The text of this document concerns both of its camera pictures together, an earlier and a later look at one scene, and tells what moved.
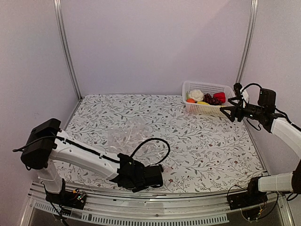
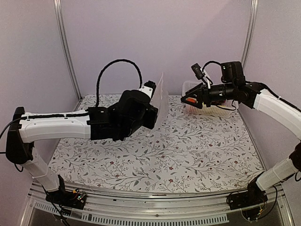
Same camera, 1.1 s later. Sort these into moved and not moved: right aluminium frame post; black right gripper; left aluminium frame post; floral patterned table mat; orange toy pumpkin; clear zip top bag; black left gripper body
Moved: black left gripper body; black right gripper; clear zip top bag
Not moved: right aluminium frame post; left aluminium frame post; floral patterned table mat; orange toy pumpkin
